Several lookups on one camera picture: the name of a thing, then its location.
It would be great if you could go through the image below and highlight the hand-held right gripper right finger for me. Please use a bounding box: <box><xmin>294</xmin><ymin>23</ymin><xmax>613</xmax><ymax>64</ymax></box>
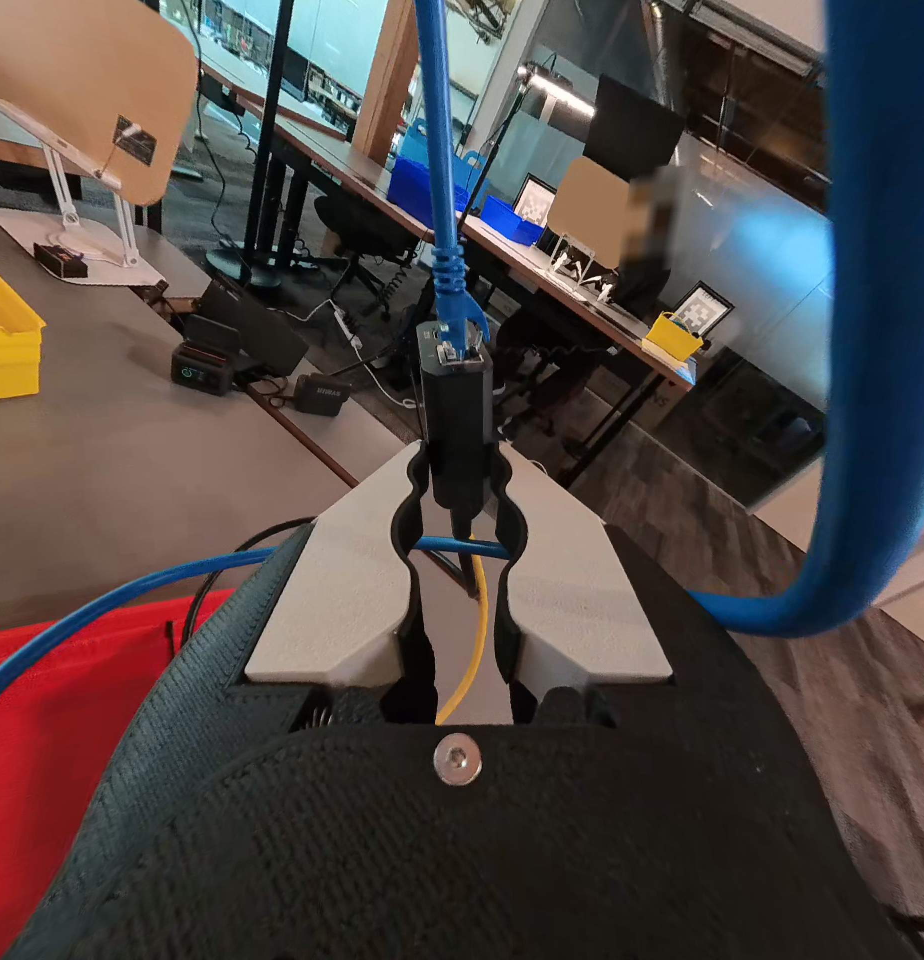
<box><xmin>490</xmin><ymin>441</ymin><xmax>674</xmax><ymax>690</ymax></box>

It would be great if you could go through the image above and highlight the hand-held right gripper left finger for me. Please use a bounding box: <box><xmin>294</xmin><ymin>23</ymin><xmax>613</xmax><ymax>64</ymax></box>
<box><xmin>244</xmin><ymin>439</ymin><xmax>434</xmax><ymax>690</ymax></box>

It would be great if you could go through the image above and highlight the yellow ethernet cable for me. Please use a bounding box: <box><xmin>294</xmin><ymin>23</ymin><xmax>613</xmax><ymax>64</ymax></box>
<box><xmin>435</xmin><ymin>534</ymin><xmax>493</xmax><ymax>726</ymax></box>

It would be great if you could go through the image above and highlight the black ethernet cable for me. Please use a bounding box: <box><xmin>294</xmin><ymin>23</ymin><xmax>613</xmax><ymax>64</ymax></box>
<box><xmin>180</xmin><ymin>516</ymin><xmax>319</xmax><ymax>650</ymax></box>

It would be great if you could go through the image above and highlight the black ethernet adapter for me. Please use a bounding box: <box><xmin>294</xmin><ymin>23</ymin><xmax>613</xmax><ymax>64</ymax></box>
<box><xmin>417</xmin><ymin>321</ymin><xmax>500</xmax><ymax>537</ymax></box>

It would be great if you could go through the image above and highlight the yellow plastic bin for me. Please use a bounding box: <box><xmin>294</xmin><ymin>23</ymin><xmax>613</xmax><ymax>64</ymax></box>
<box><xmin>0</xmin><ymin>258</ymin><xmax>46</xmax><ymax>402</ymax></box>

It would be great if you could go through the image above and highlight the blue ethernet cable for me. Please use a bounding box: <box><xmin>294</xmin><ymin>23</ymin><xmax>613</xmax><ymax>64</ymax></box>
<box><xmin>0</xmin><ymin>0</ymin><xmax>924</xmax><ymax>714</ymax></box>

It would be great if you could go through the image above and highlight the black pouch with white print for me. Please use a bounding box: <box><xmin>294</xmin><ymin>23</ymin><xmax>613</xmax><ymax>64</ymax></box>
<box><xmin>292</xmin><ymin>372</ymin><xmax>351</xmax><ymax>418</ymax></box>

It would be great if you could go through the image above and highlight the printed cardboard box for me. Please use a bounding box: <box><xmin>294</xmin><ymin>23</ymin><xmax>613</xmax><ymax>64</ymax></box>
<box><xmin>597</xmin><ymin>366</ymin><xmax>691</xmax><ymax>432</ymax></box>

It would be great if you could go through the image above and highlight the black power station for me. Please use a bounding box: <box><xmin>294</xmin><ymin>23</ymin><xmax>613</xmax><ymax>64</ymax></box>
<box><xmin>171</xmin><ymin>315</ymin><xmax>241</xmax><ymax>397</ymax></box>

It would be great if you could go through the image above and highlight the black flat case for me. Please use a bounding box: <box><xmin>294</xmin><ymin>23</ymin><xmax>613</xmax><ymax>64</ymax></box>
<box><xmin>199</xmin><ymin>277</ymin><xmax>310</xmax><ymax>376</ymax></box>

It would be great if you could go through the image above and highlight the small yellow bin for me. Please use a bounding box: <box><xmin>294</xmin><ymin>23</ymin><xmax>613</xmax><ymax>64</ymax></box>
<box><xmin>642</xmin><ymin>310</ymin><xmax>705</xmax><ymax>362</ymax></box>

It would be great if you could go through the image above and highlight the framed checker tag board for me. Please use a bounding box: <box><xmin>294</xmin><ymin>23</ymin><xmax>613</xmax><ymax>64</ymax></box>
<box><xmin>513</xmin><ymin>174</ymin><xmax>557</xmax><ymax>226</ymax></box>
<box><xmin>672</xmin><ymin>281</ymin><xmax>735</xmax><ymax>343</ymax></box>

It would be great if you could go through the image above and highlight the red plastic bin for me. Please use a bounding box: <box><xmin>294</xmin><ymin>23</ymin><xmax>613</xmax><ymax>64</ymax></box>
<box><xmin>0</xmin><ymin>588</ymin><xmax>238</xmax><ymax>960</ymax></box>

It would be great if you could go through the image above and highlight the small blue plastic bin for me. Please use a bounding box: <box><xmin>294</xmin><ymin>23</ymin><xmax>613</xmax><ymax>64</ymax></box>
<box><xmin>480</xmin><ymin>195</ymin><xmax>545</xmax><ymax>246</ymax></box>

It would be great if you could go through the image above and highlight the wooden board on clear stand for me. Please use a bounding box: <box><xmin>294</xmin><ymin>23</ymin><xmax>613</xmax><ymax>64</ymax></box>
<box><xmin>544</xmin><ymin>157</ymin><xmax>637</xmax><ymax>301</ymax></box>

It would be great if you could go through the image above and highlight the large blue plastic bin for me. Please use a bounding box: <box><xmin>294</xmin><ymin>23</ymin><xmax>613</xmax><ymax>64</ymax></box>
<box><xmin>387</xmin><ymin>120</ymin><xmax>487</xmax><ymax>228</ymax></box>

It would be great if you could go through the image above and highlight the small black box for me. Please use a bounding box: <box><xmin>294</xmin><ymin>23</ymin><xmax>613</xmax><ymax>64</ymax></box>
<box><xmin>34</xmin><ymin>242</ymin><xmax>88</xmax><ymax>281</ymax></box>

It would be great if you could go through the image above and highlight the black pole stand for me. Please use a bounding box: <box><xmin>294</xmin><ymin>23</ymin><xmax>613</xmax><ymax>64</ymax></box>
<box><xmin>205</xmin><ymin>0</ymin><xmax>299</xmax><ymax>291</ymax></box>

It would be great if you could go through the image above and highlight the white charger cable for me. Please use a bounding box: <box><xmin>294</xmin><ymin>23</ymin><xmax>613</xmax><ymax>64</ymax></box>
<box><xmin>282</xmin><ymin>298</ymin><xmax>419</xmax><ymax>411</ymax></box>

